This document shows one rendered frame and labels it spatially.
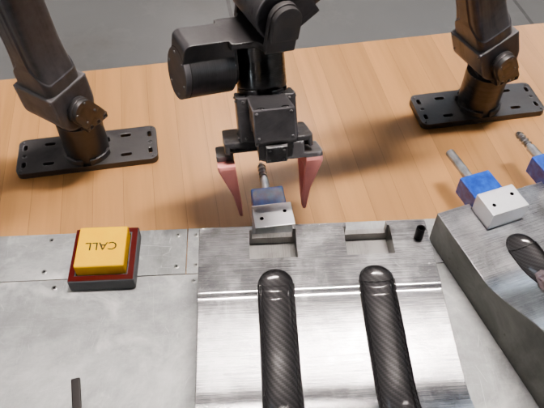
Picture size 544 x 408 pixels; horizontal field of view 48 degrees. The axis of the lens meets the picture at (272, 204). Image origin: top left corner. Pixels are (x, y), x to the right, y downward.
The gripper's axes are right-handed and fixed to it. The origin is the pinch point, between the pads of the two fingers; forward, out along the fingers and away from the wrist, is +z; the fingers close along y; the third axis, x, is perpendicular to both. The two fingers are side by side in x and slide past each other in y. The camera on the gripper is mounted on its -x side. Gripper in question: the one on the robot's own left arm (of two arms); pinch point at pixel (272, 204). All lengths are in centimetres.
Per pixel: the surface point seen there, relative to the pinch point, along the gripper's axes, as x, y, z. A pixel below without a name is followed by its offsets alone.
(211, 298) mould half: -13.2, -8.4, 4.5
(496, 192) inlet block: -3.9, 27.1, 0.5
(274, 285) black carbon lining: -12.5, -1.6, 4.4
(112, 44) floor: 182, -40, -3
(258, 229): -1.8, -2.1, 2.4
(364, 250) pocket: -7.3, 9.6, 4.3
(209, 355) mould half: -18.5, -9.2, 7.9
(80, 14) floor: 201, -54, -14
